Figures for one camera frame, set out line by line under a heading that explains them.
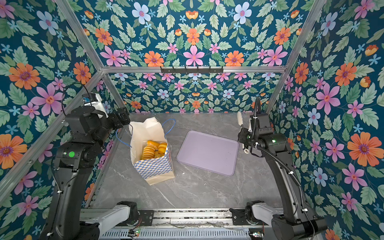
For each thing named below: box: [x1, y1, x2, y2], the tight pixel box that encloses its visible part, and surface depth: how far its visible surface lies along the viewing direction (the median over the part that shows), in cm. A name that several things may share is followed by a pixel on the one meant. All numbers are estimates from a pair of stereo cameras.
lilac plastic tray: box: [176, 130, 240, 176], surface depth 99 cm
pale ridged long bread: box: [142, 145, 155, 160], surface depth 88 cm
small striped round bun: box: [158, 142, 168, 157], surface depth 95 cm
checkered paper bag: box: [129, 117, 175, 186], surface depth 77 cm
